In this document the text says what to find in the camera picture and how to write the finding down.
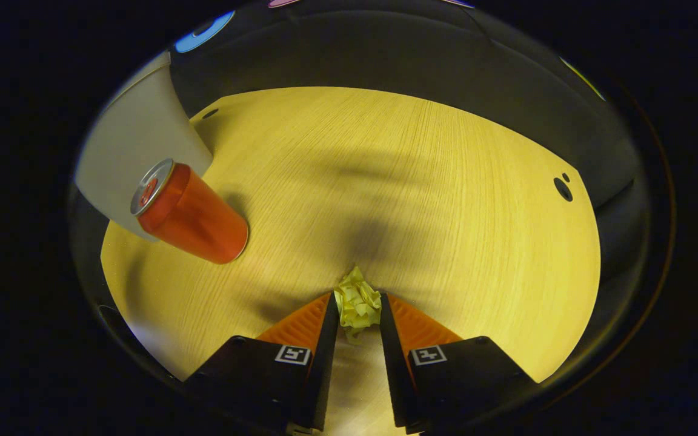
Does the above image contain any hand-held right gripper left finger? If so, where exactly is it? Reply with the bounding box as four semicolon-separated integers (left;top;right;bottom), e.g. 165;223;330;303
182;291;341;432

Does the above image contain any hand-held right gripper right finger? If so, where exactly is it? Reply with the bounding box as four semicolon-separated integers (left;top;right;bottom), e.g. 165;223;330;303
378;292;537;435

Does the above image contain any yellow paper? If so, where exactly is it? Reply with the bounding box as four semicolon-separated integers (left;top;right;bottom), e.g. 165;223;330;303
333;265;383;332

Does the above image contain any red pop can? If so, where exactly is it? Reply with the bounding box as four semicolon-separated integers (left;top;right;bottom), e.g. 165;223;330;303
130;159;250;265

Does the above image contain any white desktop garbage bin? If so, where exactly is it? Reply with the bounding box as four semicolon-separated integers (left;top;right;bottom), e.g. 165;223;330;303
73;51;213;243

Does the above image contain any wooden desktop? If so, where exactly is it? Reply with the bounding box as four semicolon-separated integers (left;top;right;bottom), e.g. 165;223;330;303
99;86;602;436

